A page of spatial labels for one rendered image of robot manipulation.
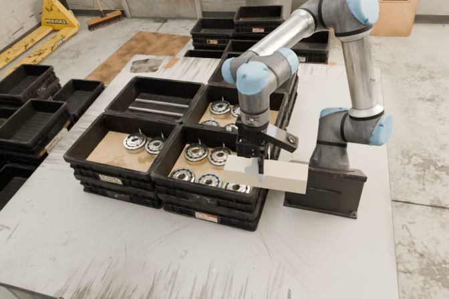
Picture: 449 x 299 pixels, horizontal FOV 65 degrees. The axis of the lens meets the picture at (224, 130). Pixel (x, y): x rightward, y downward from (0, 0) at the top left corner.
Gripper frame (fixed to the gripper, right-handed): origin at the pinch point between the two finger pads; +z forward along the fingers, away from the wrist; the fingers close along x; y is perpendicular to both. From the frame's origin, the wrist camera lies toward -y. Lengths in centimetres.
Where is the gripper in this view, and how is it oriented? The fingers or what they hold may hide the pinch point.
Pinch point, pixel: (265, 170)
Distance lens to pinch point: 105.6
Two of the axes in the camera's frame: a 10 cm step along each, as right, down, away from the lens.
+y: -9.6, -1.0, 2.7
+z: 1.1, 7.4, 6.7
